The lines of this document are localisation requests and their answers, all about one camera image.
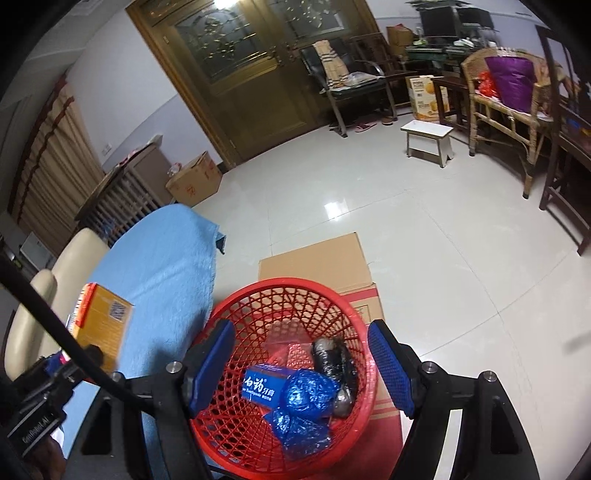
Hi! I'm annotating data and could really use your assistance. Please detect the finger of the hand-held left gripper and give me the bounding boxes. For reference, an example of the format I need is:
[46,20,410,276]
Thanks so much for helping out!
[82,344,107,381]

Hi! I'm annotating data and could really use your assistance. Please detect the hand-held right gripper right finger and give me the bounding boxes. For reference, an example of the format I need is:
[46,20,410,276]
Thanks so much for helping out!
[367,318,541,480]

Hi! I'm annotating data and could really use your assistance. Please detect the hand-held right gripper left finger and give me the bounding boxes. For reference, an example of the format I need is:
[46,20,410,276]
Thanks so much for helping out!
[74,318,237,480]

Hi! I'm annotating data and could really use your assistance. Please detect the orange cardboard box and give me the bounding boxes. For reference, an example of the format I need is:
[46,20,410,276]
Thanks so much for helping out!
[67,282,134,374]

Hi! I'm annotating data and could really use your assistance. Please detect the blue toothpaste box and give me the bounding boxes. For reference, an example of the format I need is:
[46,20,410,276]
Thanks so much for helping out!
[241,364,296,408]

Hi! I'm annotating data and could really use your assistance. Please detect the black plastic bag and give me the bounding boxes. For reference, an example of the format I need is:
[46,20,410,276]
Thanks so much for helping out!
[311,337,360,418]

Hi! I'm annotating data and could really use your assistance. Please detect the blue plastic bag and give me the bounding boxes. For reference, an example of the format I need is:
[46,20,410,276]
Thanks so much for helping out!
[264,408,334,460]
[277,368,340,421]

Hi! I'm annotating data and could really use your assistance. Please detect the red plastic basket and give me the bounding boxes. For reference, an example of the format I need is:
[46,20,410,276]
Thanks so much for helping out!
[191,277,380,476]

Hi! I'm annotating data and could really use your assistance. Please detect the beige leather sofa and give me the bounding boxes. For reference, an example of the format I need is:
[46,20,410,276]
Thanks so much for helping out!
[4,227,112,381]

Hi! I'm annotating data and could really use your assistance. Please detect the blue tablecloth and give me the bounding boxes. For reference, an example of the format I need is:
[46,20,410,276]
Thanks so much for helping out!
[60,204,227,480]

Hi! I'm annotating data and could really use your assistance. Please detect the white appliance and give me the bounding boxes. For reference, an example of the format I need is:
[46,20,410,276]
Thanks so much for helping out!
[18,232,54,268]

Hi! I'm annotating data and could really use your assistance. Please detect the large flat cardboard box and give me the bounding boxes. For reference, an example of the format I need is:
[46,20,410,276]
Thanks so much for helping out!
[257,232,407,480]

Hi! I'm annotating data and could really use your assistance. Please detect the slatted wooden cabinet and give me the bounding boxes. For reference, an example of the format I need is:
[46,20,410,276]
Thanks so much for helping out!
[74,135,178,245]

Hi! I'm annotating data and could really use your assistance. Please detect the brown curtain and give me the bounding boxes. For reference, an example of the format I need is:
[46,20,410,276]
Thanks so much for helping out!
[9,76,107,257]

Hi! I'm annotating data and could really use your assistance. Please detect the white low stool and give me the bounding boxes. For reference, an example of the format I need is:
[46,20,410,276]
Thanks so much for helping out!
[401,119,454,168]

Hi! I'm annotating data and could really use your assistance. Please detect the wooden glass door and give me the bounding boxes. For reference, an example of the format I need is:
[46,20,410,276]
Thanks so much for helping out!
[126,0,384,174]

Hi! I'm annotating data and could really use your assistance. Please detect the white orange printed carton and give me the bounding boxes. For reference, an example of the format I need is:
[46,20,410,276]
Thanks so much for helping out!
[406,75,451,123]

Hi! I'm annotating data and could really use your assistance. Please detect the dark wooden chair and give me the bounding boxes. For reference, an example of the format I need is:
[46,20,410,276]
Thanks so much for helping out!
[536,23,591,257]

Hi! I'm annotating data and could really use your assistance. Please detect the black metal chair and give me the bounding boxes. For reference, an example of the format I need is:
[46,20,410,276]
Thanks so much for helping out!
[300,39,398,138]

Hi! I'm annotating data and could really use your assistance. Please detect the clear plastic bag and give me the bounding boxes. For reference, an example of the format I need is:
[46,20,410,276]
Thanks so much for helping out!
[344,71,384,88]

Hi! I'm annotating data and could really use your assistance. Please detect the dark wooden side table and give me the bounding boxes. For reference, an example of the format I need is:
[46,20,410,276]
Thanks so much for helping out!
[431,76,476,134]

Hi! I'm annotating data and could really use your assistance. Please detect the small red bag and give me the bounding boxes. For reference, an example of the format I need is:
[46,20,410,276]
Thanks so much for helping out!
[475,69,502,100]

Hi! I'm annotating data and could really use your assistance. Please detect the purple bag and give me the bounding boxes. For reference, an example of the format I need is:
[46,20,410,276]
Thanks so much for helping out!
[485,55,539,114]

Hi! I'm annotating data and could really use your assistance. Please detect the striped beige scarf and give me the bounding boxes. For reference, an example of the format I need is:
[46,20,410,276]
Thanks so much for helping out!
[313,41,352,89]

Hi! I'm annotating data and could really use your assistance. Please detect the rattan chair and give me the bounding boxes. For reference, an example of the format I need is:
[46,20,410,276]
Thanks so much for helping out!
[462,46,566,199]

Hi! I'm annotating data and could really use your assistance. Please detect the dark wooden armchair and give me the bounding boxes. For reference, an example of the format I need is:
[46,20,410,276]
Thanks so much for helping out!
[348,32,419,112]

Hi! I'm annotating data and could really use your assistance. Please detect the cluttered desk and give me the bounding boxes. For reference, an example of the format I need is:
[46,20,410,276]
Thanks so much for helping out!
[404,37,502,77]

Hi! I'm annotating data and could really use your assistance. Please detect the small brown cardboard box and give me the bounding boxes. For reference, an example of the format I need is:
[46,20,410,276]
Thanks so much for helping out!
[385,24,416,58]

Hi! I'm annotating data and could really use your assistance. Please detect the black monitor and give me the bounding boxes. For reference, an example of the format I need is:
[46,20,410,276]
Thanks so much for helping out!
[419,7,462,38]
[457,7,495,28]

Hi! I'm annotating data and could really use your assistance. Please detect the black cable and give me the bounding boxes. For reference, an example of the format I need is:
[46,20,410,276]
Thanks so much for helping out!
[0,254,144,411]

